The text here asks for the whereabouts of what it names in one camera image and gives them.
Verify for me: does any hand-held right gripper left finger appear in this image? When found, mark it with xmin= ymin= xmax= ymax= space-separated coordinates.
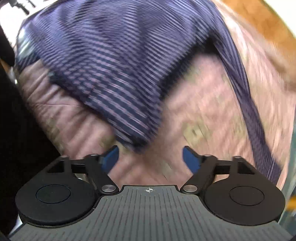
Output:
xmin=47 ymin=145 xmax=120 ymax=194

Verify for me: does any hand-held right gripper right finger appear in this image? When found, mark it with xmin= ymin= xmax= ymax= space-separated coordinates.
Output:
xmin=180 ymin=146 xmax=256 ymax=194

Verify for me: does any blue plaid shirt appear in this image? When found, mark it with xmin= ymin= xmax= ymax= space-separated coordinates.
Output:
xmin=15 ymin=0 xmax=283 ymax=185

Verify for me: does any pink printed quilt blanket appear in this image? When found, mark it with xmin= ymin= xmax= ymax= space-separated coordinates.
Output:
xmin=14 ymin=0 xmax=296 ymax=187

